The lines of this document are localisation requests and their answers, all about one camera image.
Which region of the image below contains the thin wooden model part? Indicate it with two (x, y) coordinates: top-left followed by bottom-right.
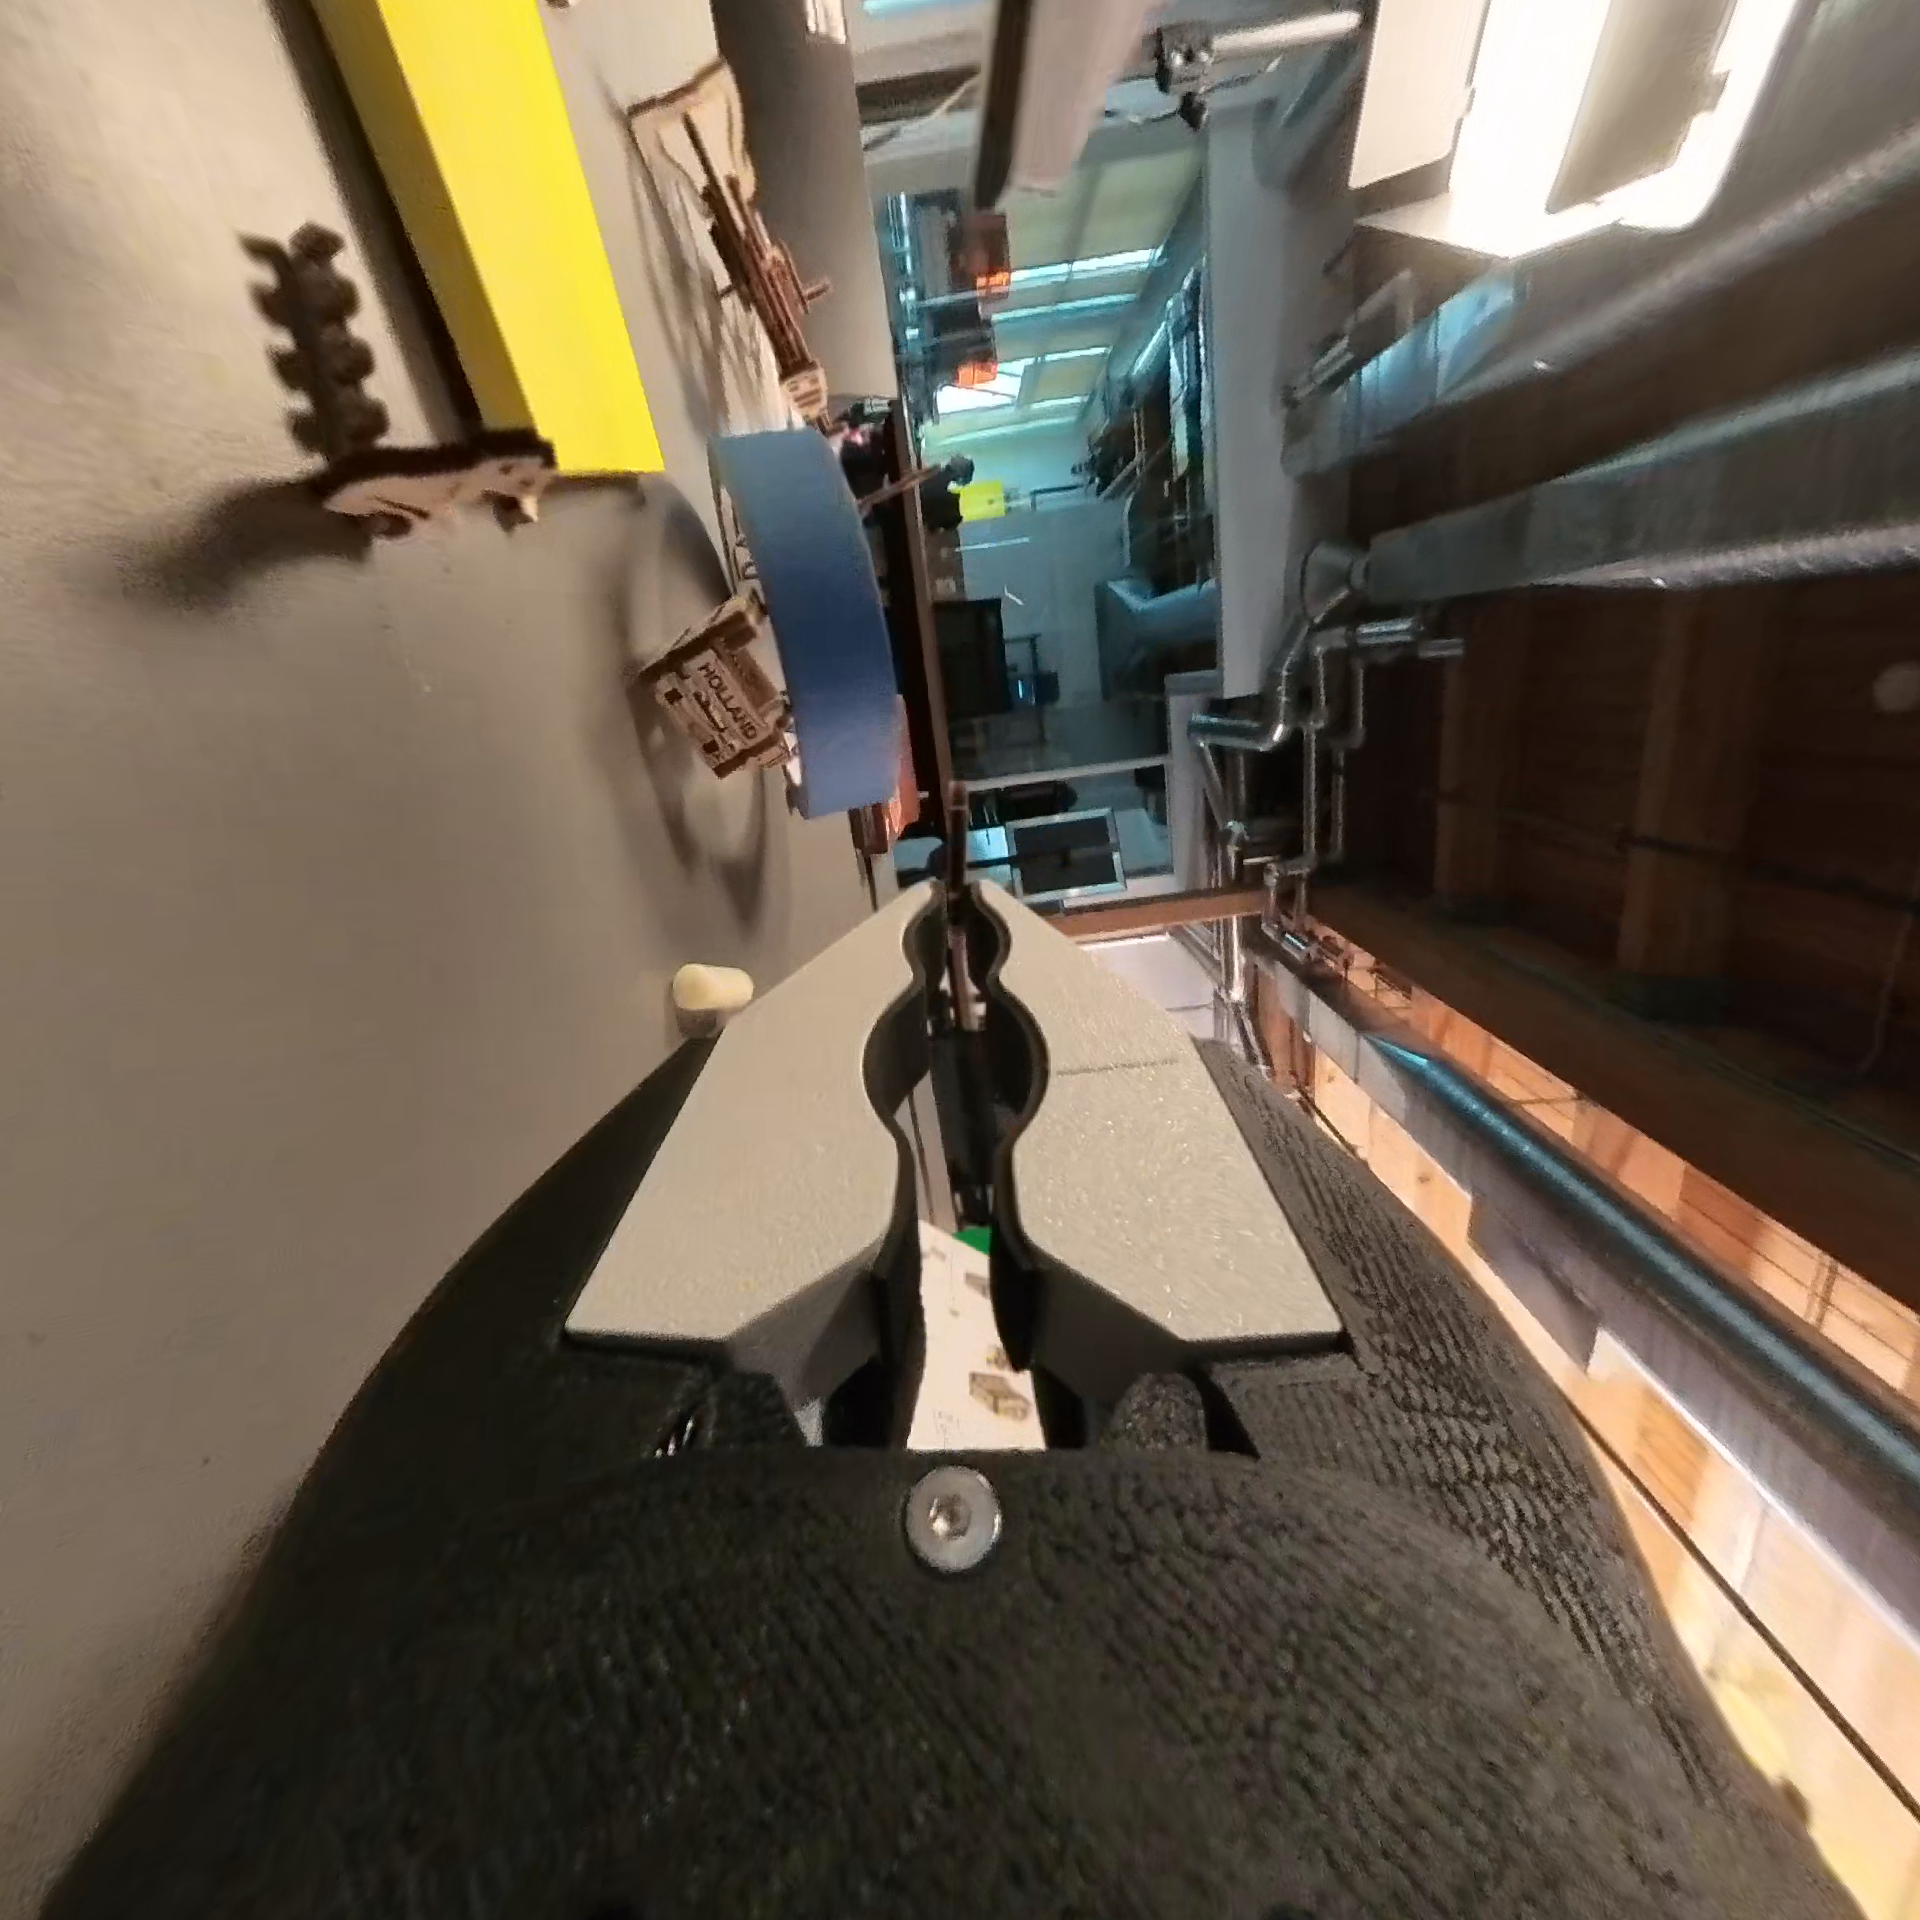
(941, 784), (992, 1039)

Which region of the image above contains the wooden model parts assembly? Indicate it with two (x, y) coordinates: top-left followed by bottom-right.
(626, 66), (837, 423)

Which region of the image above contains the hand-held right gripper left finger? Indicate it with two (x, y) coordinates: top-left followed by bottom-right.
(566, 882), (954, 1446)

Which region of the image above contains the dark toothed wooden part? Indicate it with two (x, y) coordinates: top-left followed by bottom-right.
(240, 224), (395, 459)

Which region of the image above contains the flat wooden model piece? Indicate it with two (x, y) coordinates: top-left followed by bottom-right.
(318, 427), (560, 537)

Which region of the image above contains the small wooden crate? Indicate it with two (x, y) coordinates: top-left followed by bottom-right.
(641, 590), (793, 784)

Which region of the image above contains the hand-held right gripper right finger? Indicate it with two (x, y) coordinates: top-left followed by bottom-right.
(970, 882), (1343, 1450)

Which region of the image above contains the yellow foam pad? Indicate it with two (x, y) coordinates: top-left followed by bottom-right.
(305, 0), (664, 481)

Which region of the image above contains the blue tape roll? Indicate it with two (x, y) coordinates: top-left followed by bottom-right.
(709, 423), (904, 823)

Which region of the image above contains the instruction booklet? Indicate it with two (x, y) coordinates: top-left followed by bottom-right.
(906, 1223), (1046, 1452)

